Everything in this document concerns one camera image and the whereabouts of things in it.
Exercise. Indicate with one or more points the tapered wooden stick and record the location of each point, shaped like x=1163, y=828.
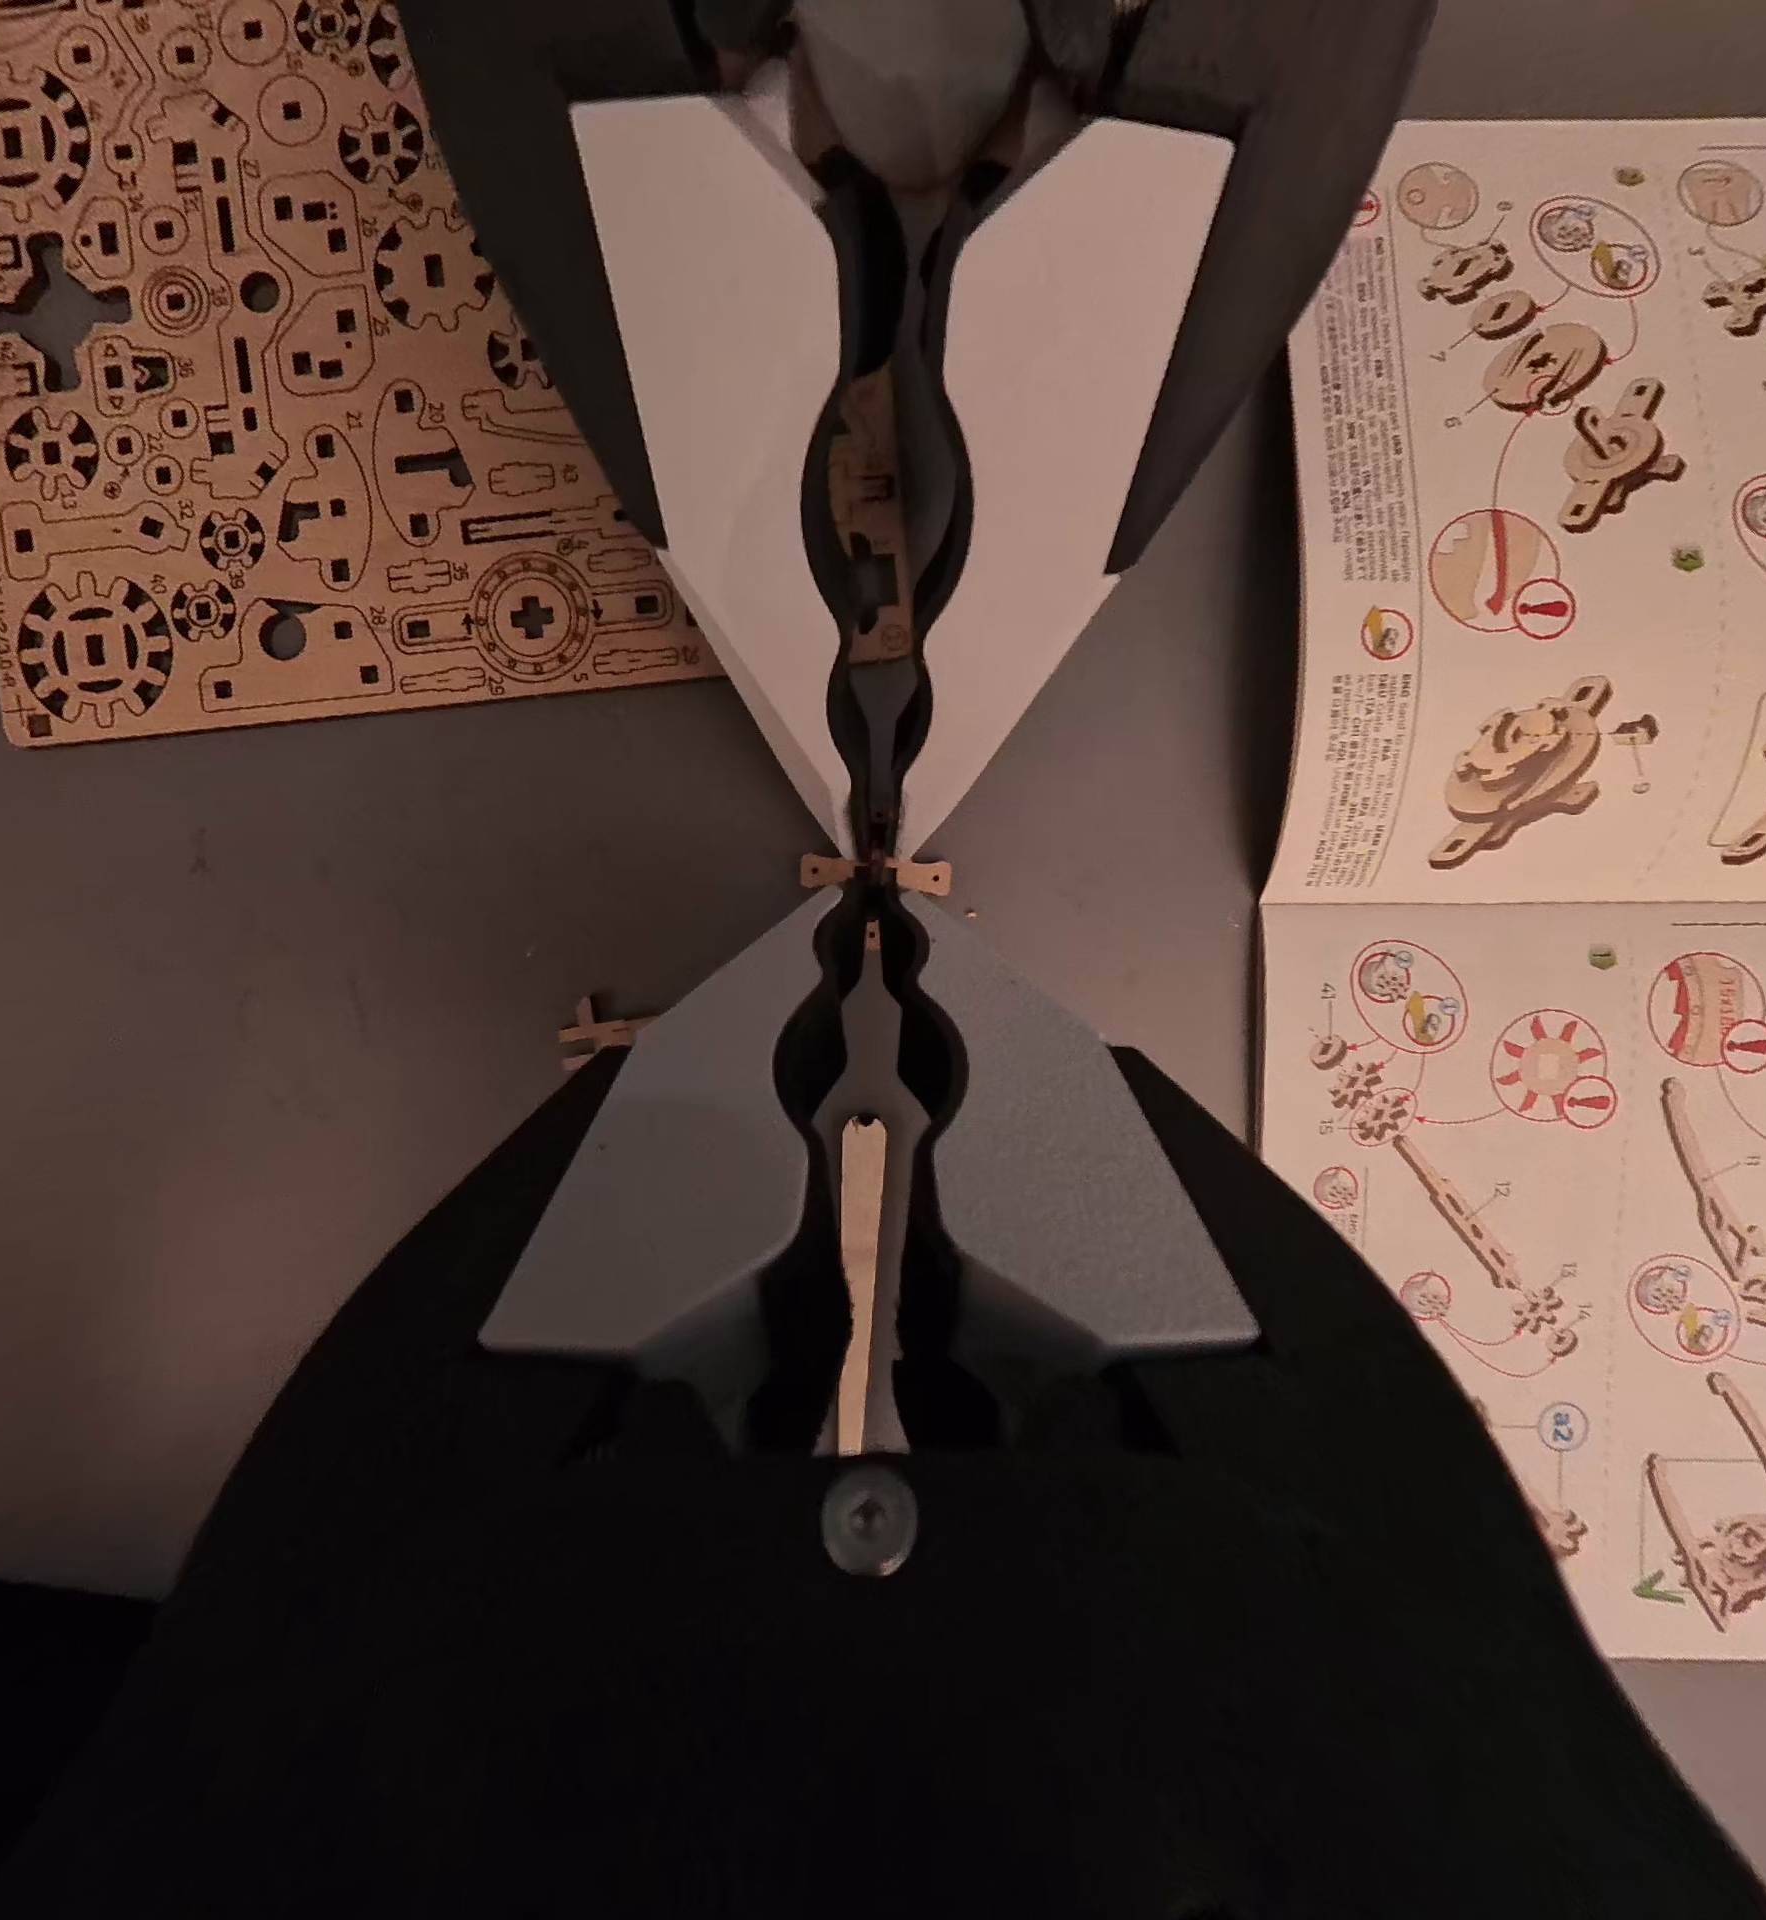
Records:
x=861, y=1232

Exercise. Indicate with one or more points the wooden model parts sheet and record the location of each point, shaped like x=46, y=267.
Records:
x=175, y=305

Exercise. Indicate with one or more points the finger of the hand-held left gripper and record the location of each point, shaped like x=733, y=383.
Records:
x=1078, y=374
x=703, y=374

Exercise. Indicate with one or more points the printed instruction booklet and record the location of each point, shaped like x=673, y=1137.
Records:
x=1497, y=960

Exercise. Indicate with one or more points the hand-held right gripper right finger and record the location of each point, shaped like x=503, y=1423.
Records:
x=1093, y=1200

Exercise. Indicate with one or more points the small wooden cross part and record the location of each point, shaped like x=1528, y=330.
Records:
x=591, y=1035
x=822, y=872

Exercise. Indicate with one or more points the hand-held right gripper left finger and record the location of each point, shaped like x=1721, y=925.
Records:
x=628, y=1200

